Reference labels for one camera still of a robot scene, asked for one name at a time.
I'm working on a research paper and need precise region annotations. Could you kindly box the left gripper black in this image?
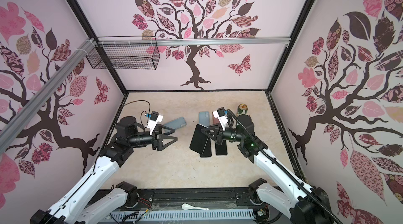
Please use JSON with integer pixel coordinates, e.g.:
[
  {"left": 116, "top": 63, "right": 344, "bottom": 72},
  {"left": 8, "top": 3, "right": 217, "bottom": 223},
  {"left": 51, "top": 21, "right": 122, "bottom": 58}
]
[{"left": 129, "top": 124, "right": 177, "bottom": 151}]

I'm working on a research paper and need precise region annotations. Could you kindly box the black phone white case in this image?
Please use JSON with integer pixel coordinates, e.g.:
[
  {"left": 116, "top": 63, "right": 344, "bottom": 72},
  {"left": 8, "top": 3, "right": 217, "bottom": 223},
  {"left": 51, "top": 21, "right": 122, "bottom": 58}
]
[{"left": 190, "top": 124, "right": 209, "bottom": 155}]

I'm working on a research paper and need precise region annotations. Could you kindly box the black smartphone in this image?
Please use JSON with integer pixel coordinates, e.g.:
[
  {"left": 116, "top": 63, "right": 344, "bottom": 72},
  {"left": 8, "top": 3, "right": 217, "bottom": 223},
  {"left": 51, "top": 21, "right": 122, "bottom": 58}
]
[{"left": 215, "top": 141, "right": 228, "bottom": 156}]

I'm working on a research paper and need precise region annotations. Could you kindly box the light blue phone case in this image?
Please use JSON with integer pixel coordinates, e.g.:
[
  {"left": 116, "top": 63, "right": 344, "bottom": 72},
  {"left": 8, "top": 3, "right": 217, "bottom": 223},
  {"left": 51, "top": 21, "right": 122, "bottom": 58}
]
[{"left": 198, "top": 111, "right": 210, "bottom": 126}]

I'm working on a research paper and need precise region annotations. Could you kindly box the black phone clear case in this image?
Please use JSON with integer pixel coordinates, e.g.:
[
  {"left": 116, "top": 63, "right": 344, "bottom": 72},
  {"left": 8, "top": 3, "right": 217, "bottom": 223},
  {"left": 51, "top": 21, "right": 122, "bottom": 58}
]
[{"left": 199, "top": 139, "right": 212, "bottom": 158}]

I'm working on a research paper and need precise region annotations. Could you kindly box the pale green phone case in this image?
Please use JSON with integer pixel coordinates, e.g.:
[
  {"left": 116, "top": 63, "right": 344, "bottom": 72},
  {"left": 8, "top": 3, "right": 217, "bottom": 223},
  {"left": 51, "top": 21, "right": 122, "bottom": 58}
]
[{"left": 164, "top": 117, "right": 187, "bottom": 130}]

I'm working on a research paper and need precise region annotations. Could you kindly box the pink phone case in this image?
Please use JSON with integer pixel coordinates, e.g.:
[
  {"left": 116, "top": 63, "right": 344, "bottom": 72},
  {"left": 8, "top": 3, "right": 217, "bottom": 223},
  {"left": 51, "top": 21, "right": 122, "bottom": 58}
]
[{"left": 212, "top": 116, "right": 219, "bottom": 124}]

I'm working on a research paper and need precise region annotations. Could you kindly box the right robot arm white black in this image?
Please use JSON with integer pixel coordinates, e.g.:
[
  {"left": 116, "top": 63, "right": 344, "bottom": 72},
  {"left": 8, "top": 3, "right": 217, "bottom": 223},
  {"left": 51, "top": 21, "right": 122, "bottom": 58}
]
[{"left": 190, "top": 114, "right": 339, "bottom": 224}]

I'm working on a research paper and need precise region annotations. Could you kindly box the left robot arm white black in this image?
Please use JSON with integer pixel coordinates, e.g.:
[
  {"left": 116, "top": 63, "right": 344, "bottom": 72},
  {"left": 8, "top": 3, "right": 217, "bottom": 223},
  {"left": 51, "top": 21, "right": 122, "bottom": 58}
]
[{"left": 30, "top": 113, "right": 177, "bottom": 224}]

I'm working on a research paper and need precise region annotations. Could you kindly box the green beverage can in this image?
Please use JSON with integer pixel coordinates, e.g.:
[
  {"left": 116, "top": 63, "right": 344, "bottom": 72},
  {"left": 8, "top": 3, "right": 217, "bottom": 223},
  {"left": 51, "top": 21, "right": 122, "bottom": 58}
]
[{"left": 237, "top": 104, "right": 248, "bottom": 115}]

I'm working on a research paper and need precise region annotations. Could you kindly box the white plastic spoon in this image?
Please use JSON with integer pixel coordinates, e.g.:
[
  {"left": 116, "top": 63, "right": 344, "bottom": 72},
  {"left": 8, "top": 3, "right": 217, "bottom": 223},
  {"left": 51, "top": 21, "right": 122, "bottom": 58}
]
[{"left": 182, "top": 203, "right": 209, "bottom": 211}]

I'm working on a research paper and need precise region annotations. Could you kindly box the aluminium bar back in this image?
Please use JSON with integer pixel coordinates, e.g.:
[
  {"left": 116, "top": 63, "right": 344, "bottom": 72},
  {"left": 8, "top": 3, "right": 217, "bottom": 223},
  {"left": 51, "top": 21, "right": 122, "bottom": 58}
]
[{"left": 98, "top": 37, "right": 291, "bottom": 46}]

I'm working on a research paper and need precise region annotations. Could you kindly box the aluminium bar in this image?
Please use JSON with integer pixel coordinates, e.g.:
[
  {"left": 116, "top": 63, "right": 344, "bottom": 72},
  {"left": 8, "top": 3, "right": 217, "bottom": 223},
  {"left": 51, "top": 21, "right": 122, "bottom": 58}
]
[
  {"left": 1, "top": 38, "right": 97, "bottom": 153},
  {"left": 98, "top": 37, "right": 291, "bottom": 46}
]

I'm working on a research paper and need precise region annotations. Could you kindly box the aluminium bar left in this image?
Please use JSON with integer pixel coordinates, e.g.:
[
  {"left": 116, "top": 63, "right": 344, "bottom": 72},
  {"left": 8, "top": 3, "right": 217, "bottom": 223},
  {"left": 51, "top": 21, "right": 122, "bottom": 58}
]
[{"left": 1, "top": 38, "right": 97, "bottom": 153}]

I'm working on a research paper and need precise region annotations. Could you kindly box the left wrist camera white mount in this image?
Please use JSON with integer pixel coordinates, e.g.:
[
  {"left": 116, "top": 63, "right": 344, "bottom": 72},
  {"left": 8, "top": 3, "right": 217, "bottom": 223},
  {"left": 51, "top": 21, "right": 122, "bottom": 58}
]
[{"left": 147, "top": 111, "right": 163, "bottom": 135}]

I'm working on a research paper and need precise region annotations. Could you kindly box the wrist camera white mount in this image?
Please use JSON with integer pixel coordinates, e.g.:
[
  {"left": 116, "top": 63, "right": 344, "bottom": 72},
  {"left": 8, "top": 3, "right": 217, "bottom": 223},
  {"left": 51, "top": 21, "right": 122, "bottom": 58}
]
[
  {"left": 147, "top": 111, "right": 163, "bottom": 135},
  {"left": 213, "top": 107, "right": 228, "bottom": 130}
]

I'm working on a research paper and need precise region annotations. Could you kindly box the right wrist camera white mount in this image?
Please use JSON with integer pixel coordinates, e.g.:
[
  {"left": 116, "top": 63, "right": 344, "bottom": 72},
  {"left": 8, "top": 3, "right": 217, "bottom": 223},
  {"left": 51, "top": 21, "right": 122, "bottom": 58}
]
[{"left": 213, "top": 107, "right": 228, "bottom": 130}]

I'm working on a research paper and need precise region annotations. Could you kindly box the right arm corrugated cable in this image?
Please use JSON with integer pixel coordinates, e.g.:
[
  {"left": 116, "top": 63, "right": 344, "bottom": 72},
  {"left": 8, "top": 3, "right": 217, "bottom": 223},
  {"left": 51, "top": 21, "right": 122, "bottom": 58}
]
[{"left": 226, "top": 109, "right": 344, "bottom": 224}]

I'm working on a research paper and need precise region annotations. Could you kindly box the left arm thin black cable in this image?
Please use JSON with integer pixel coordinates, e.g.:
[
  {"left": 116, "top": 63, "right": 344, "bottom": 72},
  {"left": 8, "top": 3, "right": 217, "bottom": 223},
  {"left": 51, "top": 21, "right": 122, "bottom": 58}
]
[{"left": 121, "top": 100, "right": 152, "bottom": 127}]

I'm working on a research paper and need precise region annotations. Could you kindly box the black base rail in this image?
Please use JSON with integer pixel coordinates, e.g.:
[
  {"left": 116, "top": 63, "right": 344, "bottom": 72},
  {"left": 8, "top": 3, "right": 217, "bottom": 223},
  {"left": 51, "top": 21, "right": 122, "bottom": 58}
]
[{"left": 115, "top": 187, "right": 278, "bottom": 214}]

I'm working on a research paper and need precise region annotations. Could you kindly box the white slotted cable duct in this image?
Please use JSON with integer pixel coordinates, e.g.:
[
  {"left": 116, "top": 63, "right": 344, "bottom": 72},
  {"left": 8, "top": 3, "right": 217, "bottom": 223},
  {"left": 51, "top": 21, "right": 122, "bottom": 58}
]
[{"left": 99, "top": 209, "right": 255, "bottom": 224}]

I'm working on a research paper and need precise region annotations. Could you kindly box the black wire basket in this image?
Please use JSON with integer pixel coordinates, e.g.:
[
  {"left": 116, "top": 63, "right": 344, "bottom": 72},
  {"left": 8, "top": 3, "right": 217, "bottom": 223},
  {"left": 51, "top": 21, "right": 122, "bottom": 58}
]
[{"left": 86, "top": 35, "right": 160, "bottom": 70}]

